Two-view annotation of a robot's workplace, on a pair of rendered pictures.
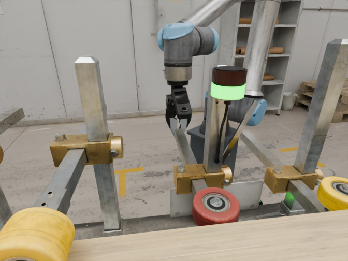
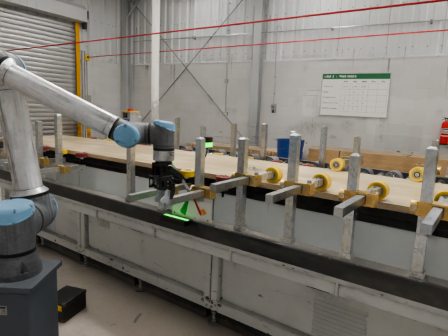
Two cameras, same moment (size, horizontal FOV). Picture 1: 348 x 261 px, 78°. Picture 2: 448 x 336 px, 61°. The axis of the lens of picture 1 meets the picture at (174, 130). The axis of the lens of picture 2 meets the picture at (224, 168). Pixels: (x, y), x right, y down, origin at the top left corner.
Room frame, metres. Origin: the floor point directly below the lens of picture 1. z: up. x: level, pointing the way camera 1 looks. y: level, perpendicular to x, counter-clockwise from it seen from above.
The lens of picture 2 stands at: (1.69, 1.26, 1.26)
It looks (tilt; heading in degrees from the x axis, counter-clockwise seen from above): 9 degrees down; 223
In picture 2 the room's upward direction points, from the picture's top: 2 degrees clockwise
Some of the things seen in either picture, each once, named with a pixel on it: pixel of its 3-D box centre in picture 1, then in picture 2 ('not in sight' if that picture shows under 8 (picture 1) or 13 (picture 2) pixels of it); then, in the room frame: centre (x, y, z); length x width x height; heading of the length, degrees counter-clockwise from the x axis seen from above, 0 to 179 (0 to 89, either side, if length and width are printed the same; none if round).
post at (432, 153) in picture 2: not in sight; (424, 216); (0.30, 0.90, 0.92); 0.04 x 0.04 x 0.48; 8
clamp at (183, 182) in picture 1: (202, 178); (203, 191); (0.43, -0.07, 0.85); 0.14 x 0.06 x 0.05; 98
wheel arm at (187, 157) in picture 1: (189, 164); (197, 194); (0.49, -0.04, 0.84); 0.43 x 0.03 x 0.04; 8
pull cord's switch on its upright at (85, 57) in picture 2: not in sight; (86, 103); (-0.32, -2.78, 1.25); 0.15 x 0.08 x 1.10; 98
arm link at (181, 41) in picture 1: (178, 44); (163, 135); (0.72, -0.02, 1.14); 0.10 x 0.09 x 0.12; 137
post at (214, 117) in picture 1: (212, 167); (199, 185); (0.44, -0.09, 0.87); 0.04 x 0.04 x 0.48; 8
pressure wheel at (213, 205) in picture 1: (213, 224); (223, 186); (0.28, -0.07, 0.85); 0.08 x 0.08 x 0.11
